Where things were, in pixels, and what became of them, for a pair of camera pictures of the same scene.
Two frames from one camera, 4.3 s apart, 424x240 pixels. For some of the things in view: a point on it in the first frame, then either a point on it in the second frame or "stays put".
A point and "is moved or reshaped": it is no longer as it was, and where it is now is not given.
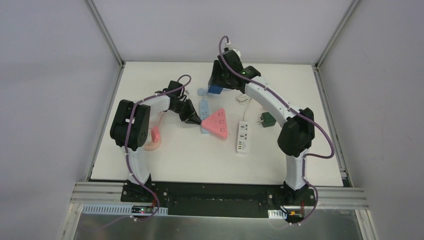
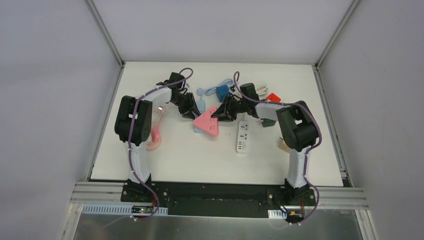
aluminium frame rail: (113, 191) stays put
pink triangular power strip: (215, 124) is moved or reshaped
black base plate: (224, 200) stays put
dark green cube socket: (267, 120) stays put
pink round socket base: (156, 140) stays put
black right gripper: (216, 80) → (228, 108)
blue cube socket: (215, 89) is moved or reshaped
